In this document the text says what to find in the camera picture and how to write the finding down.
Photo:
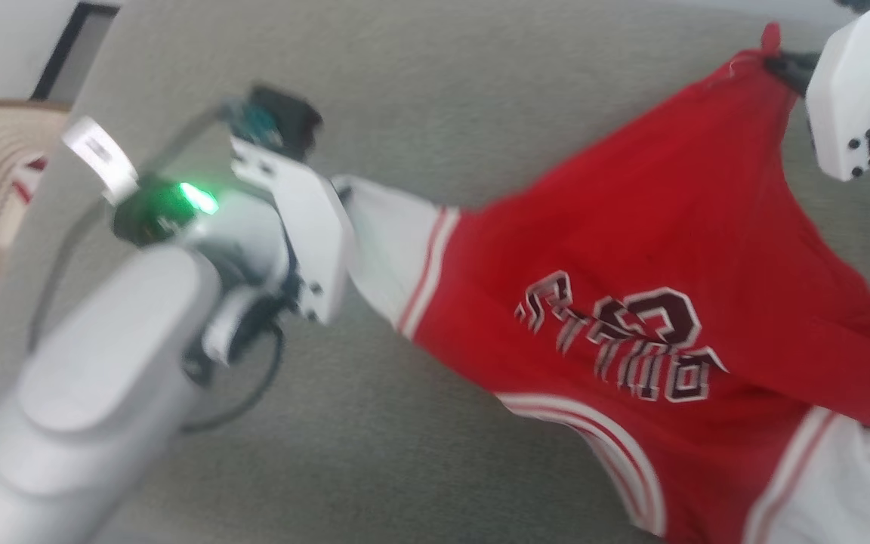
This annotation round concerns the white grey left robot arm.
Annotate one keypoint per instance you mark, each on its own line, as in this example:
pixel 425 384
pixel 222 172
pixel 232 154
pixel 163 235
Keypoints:
pixel 87 393

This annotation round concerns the red basketball jersey garment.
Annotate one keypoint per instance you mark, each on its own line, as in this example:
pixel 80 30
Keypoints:
pixel 669 227

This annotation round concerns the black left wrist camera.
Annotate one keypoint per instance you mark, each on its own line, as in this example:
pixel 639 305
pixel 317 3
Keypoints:
pixel 284 113

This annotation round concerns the black framed panel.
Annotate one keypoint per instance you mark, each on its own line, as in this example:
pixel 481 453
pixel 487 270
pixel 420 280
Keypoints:
pixel 57 53

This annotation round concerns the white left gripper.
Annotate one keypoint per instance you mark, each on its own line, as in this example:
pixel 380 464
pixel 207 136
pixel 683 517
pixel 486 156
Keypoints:
pixel 306 227

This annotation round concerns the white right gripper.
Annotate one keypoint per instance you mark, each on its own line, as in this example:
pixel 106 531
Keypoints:
pixel 846 91

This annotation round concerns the red white cloth in basket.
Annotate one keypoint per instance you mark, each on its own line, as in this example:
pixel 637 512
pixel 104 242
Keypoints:
pixel 27 181

